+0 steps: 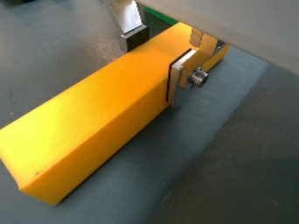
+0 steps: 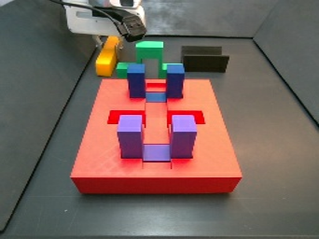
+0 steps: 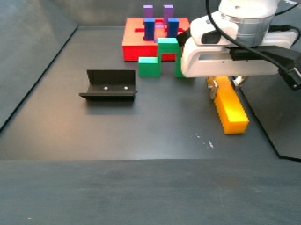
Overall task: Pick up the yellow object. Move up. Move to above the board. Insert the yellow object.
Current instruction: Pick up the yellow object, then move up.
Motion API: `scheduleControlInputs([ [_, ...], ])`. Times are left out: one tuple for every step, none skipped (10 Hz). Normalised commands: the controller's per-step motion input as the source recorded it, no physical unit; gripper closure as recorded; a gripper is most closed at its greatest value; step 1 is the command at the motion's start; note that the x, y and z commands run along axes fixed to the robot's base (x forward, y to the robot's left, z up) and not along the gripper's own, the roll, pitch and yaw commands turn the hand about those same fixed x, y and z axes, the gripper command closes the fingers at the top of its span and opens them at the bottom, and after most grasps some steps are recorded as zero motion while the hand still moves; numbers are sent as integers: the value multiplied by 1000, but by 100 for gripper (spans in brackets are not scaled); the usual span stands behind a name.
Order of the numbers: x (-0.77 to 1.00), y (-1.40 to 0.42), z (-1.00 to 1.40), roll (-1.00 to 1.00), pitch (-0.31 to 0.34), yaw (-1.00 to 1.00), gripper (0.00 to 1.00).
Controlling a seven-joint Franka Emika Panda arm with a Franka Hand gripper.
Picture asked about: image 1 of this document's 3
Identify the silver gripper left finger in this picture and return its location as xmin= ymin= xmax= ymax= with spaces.
xmin=102 ymin=0 xmax=149 ymax=53

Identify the yellow rectangular block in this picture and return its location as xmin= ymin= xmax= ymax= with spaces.
xmin=0 ymin=23 xmax=192 ymax=205

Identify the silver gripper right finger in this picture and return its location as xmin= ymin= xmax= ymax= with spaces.
xmin=165 ymin=28 xmax=226 ymax=108

